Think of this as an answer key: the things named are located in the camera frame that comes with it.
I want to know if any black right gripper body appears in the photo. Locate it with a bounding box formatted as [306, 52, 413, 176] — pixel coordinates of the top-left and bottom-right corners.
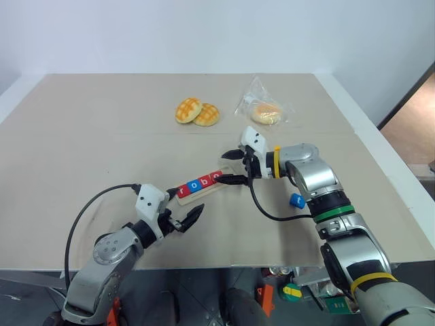
[237, 145, 260, 187]

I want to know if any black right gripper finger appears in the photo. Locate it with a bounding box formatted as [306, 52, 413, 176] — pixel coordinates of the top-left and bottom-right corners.
[221, 149, 245, 162]
[217, 173, 248, 187]

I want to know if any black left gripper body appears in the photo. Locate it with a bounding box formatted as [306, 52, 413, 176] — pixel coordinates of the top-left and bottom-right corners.
[157, 189, 187, 236]

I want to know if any wooden letter tile tray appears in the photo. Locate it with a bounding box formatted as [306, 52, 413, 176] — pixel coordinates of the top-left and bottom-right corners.
[174, 167, 232, 207]

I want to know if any blue letter tile t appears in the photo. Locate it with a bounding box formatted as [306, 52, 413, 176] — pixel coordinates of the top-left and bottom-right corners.
[289, 193, 307, 209]

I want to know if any golden crosshatched bun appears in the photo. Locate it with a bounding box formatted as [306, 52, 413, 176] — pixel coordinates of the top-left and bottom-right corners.
[174, 97, 204, 126]
[193, 103, 222, 128]

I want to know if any pale round bun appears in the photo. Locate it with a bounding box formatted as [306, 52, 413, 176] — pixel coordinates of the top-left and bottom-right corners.
[249, 103, 283, 125]

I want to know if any clear plastic bag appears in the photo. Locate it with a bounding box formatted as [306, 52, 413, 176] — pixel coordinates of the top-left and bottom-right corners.
[233, 74, 297, 128]

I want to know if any beige table cover sheet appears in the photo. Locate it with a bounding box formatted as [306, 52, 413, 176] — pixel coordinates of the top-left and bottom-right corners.
[0, 73, 435, 272]

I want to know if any dark rounded shape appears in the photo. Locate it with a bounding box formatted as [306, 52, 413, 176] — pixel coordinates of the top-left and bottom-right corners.
[222, 287, 273, 326]

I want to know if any orange black tool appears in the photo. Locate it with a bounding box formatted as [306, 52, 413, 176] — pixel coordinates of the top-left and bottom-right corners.
[105, 296, 122, 326]

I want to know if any orange plastic piece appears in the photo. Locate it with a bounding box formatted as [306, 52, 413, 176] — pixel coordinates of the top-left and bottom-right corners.
[256, 283, 275, 314]

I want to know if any green yellow round object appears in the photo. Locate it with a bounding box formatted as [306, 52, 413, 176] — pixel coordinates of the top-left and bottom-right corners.
[281, 283, 303, 301]

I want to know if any green box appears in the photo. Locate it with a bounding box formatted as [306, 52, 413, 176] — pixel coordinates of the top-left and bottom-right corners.
[324, 296, 358, 314]

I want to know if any brown door panel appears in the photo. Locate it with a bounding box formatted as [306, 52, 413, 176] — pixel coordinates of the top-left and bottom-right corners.
[376, 60, 435, 167]

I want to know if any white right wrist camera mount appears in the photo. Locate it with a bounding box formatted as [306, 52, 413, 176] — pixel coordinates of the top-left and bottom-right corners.
[237, 126, 270, 178]

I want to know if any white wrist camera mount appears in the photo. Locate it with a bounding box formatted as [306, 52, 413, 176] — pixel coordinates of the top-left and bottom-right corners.
[135, 183, 171, 240]
[237, 126, 270, 178]

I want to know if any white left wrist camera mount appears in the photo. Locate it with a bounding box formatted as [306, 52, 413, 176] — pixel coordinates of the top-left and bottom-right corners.
[135, 183, 171, 240]

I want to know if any yellow wrist cable tie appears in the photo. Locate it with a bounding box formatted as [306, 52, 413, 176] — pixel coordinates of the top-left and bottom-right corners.
[273, 145, 283, 180]

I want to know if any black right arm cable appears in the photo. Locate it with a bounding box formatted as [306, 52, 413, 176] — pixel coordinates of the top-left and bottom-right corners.
[247, 162, 314, 222]

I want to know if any grey metal table bracket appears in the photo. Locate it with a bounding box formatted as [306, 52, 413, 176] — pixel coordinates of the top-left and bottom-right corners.
[0, 269, 68, 290]

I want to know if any yellow forearm cable tie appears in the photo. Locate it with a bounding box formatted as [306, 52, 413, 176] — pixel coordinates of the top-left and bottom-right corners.
[349, 271, 399, 293]

